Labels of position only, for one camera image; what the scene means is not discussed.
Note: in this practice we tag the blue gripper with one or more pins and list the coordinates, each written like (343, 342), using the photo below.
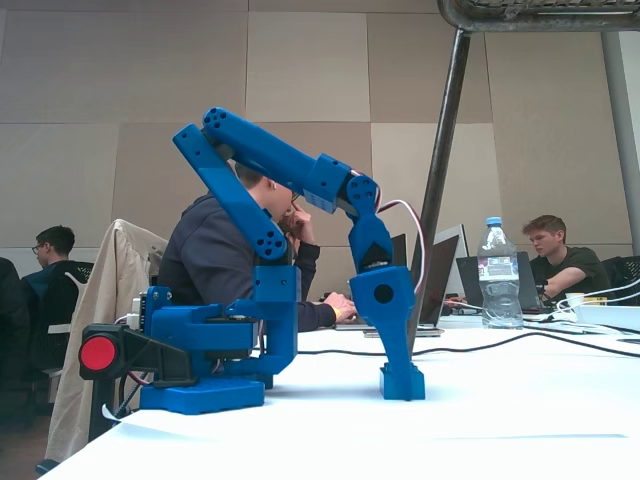
(381, 307)

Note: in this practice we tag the blue toy brick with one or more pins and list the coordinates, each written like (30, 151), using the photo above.
(402, 385)

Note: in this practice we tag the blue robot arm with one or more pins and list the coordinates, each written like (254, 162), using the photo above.
(270, 152)

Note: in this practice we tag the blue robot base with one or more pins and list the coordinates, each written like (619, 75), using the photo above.
(200, 330)

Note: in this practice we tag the bare forearm of t-shirt man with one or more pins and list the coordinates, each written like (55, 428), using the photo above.
(567, 282)

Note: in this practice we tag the right hand of hoodie man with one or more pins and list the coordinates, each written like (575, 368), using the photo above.
(341, 306)

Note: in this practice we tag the left hand of hoodie man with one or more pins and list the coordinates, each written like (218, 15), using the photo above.
(299, 225)

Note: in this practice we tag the laptop with dark screen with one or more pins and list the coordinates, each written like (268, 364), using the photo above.
(440, 280)

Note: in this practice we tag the clear plastic water bottle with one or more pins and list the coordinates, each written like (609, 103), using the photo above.
(499, 280)

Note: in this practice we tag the silver laptop lid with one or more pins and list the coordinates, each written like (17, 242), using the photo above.
(457, 237)

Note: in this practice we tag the grey laptop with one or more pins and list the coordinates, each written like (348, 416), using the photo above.
(527, 285)

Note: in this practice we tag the white paper cup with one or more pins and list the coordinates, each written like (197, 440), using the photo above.
(575, 298)

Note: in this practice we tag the man in dark t-shirt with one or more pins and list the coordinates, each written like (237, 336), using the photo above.
(570, 260)

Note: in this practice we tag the dark metal stand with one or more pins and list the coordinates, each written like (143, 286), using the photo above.
(445, 150)

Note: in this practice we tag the man in dark hoodie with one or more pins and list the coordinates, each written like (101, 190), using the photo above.
(205, 260)

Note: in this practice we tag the white box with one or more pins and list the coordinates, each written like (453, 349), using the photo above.
(610, 316)

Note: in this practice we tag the black clamp with red knob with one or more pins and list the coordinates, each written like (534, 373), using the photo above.
(100, 352)

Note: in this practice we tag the beige jacket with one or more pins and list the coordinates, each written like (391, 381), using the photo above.
(100, 310)

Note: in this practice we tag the grey round column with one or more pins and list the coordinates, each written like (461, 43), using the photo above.
(622, 135)

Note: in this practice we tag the black mesh office chair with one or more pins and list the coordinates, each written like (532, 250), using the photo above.
(65, 300)

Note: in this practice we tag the man with glasses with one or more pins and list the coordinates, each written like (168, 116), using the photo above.
(50, 250)

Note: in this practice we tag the person in black jacket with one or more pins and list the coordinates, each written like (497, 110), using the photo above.
(12, 325)

